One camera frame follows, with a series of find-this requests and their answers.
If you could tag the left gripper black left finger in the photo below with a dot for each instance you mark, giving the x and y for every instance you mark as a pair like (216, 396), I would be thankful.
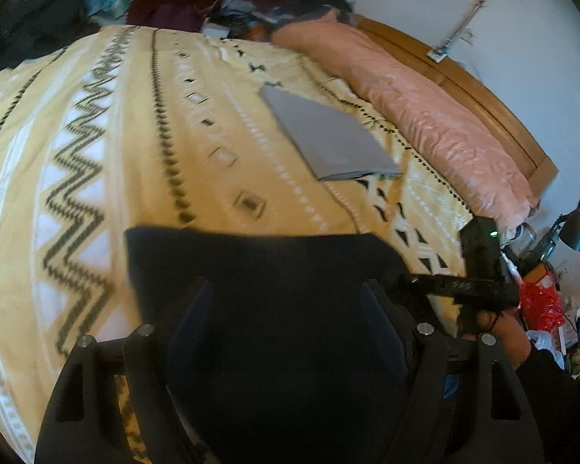
(116, 401)

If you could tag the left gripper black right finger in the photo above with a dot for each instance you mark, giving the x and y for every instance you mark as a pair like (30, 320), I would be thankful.
(458, 400)

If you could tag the dark navy pants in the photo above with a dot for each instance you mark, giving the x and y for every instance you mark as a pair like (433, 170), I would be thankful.
(279, 349)

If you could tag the person's right hand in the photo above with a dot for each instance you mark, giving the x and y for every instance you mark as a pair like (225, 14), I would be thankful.
(504, 326)

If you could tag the red plastic bag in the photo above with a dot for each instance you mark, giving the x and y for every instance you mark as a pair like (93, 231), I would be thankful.
(541, 307)

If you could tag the black desk lamp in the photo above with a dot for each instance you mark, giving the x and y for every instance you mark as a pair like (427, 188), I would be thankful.
(566, 229)

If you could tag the wooden headboard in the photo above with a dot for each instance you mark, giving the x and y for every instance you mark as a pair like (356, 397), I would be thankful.
(518, 142)

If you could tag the pink quilted duvet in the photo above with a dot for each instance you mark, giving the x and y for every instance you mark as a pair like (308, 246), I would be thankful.
(451, 138)

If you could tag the folded grey cloth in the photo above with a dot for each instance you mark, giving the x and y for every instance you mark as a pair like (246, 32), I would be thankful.
(332, 143)

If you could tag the yellow patterned bed cover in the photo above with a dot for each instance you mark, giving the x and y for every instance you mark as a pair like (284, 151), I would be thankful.
(138, 126)

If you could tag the wall socket with cable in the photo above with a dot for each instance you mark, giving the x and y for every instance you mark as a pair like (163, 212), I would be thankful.
(440, 52)

